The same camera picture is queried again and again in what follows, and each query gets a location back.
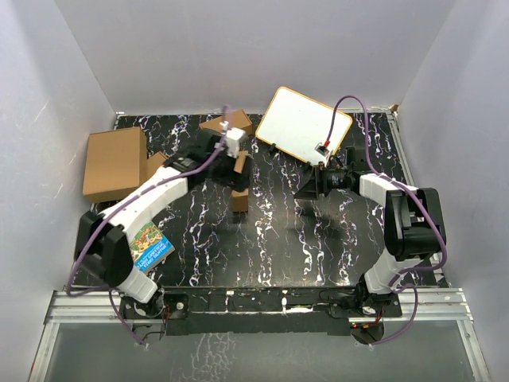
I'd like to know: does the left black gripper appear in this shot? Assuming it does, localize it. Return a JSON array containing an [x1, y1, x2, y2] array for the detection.
[[205, 147, 251, 192]]

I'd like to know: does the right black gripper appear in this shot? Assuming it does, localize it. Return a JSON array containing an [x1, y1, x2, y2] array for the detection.
[[294, 161, 352, 200]]

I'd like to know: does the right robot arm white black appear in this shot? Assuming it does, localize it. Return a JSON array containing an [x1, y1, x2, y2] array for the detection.
[[294, 147, 446, 316]]

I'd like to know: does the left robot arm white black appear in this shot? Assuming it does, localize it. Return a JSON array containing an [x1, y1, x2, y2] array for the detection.
[[68, 127, 250, 318]]

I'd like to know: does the small cardboard box at back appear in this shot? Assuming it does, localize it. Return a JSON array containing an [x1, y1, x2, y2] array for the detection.
[[200, 109, 254, 136]]

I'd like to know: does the flat cardboard box under large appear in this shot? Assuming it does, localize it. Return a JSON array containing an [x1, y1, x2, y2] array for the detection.
[[146, 151, 167, 180]]

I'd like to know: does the large closed cardboard box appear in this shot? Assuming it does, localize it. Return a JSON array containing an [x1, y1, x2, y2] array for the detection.
[[83, 127, 147, 203]]

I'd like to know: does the white board orange rim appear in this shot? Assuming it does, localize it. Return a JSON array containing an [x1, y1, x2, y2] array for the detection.
[[255, 87, 353, 166]]

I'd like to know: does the colourful children's book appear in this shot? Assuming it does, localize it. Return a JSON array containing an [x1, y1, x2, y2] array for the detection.
[[130, 221, 175, 273]]

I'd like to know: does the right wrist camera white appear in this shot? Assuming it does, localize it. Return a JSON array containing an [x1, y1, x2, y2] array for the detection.
[[314, 143, 331, 167]]

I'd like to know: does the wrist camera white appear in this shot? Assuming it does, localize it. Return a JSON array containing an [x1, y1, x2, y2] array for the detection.
[[220, 122, 247, 158], [314, 143, 331, 167]]

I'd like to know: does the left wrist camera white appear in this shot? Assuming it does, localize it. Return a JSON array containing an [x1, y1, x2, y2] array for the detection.
[[220, 122, 247, 158]]

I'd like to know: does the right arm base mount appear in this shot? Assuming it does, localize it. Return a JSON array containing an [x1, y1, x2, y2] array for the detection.
[[320, 275, 402, 318]]

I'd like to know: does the aluminium frame rail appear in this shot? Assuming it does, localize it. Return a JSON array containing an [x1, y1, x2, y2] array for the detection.
[[29, 287, 491, 381]]

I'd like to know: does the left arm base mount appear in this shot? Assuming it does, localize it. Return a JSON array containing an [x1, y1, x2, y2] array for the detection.
[[120, 291, 188, 322]]

